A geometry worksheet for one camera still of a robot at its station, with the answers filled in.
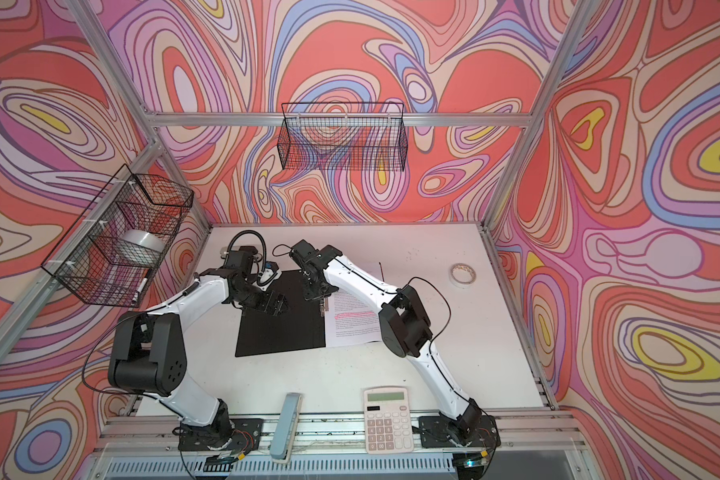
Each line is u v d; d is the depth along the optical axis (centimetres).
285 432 73
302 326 94
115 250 71
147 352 46
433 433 73
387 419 74
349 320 93
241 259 75
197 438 72
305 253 74
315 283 75
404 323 55
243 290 75
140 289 72
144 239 74
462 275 104
